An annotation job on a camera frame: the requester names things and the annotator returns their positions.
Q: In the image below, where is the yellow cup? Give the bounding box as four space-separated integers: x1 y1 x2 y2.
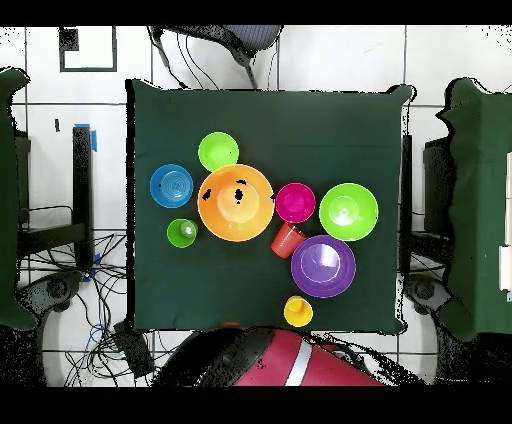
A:
282 294 315 328

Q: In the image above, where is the large orange bowl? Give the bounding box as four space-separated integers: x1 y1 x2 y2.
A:
196 163 276 243

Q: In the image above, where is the pink bowl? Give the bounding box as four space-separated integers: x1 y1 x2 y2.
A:
274 182 317 224

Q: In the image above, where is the red-orange cup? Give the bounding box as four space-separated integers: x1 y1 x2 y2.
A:
270 221 308 260

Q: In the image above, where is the small green bowl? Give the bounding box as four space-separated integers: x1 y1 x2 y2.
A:
197 131 240 173

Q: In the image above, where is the green cup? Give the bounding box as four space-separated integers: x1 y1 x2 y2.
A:
166 218 199 249

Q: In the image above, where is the dark green table cloth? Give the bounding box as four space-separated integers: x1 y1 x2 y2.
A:
125 77 417 335

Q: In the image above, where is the purple bowl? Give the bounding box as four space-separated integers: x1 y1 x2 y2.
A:
290 234 357 300

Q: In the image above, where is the blue bowl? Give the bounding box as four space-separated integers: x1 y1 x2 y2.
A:
149 163 195 210

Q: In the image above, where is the large green bowl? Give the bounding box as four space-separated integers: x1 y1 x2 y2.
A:
318 182 380 242

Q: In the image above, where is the grey office chair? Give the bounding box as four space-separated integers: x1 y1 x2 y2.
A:
148 25 285 90

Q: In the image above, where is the blue tape strip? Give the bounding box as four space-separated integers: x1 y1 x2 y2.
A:
74 122 98 154

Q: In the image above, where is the black metal stand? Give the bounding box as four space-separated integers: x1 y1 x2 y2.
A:
15 126 94 273

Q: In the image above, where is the black power strip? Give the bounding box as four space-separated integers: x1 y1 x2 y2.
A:
112 321 156 380

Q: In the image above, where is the green cloth covered side table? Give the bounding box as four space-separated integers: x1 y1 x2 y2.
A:
0 66 38 332
435 76 512 342

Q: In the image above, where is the white box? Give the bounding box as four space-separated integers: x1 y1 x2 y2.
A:
498 244 512 292

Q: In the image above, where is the bundle of floor cables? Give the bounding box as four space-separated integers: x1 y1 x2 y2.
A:
19 229 189 387

